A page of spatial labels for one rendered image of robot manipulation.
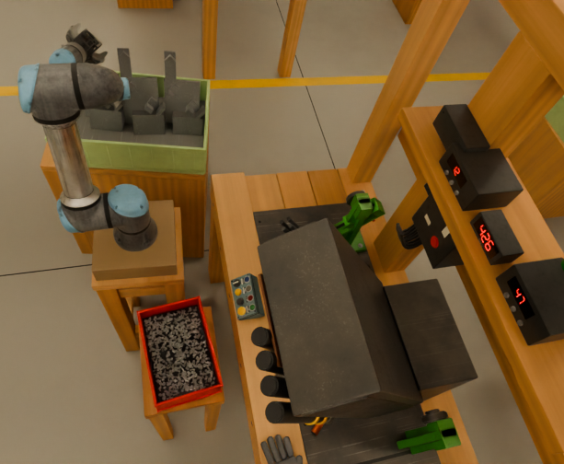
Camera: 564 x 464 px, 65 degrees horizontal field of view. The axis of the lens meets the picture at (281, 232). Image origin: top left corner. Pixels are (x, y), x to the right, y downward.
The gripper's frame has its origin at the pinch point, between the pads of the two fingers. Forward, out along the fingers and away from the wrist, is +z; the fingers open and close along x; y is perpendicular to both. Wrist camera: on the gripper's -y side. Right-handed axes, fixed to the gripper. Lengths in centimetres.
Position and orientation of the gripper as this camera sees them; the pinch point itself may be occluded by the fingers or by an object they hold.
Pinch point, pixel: (87, 43)
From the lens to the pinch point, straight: 198.1
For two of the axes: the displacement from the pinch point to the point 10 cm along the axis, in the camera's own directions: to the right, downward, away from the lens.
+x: -6.0, -6.3, -4.9
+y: 8.0, -5.2, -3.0
